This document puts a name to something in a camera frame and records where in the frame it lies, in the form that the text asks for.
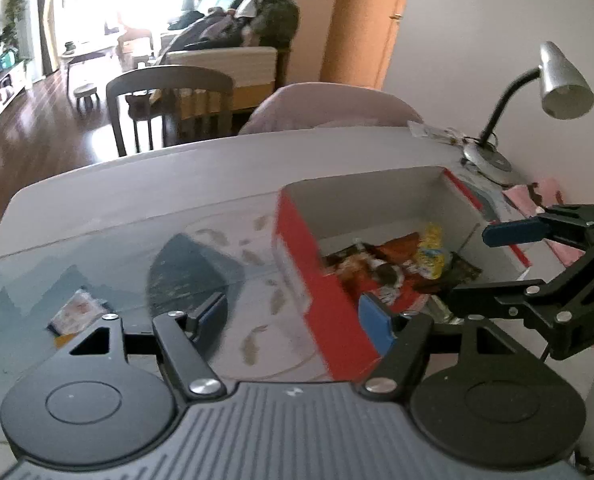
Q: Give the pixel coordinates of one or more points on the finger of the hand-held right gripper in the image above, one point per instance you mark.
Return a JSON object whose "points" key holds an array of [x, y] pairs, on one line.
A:
{"points": [[487, 300], [512, 232]]}

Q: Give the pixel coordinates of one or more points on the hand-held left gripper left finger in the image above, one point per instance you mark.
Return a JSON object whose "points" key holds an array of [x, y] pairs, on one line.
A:
{"points": [[212, 315]]}

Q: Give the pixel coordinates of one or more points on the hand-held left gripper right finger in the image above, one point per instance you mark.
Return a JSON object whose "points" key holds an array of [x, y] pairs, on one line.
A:
{"points": [[374, 315]]}

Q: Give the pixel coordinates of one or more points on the large red snack bag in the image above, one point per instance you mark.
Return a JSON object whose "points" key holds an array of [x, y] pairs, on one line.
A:
{"points": [[407, 300]]}

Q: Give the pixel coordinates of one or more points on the red cardboard box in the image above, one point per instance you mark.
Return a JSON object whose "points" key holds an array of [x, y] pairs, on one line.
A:
{"points": [[337, 320]]}

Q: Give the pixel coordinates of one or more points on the pink patterned cloth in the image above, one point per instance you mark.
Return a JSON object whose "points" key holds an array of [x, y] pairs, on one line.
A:
{"points": [[527, 195]]}

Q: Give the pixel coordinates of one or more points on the clear plastic packet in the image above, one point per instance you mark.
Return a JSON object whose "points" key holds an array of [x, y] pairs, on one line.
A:
{"points": [[437, 132]]}

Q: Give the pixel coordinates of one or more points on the white and yellow snack packet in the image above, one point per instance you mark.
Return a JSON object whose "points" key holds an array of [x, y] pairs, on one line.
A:
{"points": [[77, 310]]}

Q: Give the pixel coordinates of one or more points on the silver gooseneck desk lamp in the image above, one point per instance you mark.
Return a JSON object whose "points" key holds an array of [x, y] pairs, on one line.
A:
{"points": [[562, 80]]}

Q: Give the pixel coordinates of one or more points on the chair with pale cover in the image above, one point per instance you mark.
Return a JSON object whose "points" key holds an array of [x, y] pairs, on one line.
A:
{"points": [[327, 107]]}

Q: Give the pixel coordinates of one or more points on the grey wooden chair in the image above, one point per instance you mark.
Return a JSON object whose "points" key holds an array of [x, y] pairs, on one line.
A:
{"points": [[172, 80]]}

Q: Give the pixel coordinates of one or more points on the sofa with white cover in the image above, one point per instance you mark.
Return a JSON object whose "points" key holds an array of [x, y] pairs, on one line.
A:
{"points": [[237, 67]]}

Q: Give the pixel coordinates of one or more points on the small wooden stool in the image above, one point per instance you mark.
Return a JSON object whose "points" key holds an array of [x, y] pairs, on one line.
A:
{"points": [[87, 92]]}

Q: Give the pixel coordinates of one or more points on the orange wooden door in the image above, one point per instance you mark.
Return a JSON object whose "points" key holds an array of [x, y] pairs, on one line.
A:
{"points": [[362, 20]]}

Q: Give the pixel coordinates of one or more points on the pile of dark clothes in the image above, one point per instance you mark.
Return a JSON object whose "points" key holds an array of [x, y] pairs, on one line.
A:
{"points": [[227, 25]]}

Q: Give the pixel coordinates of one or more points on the green potted plant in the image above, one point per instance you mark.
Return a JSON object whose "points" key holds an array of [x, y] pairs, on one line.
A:
{"points": [[13, 15]]}

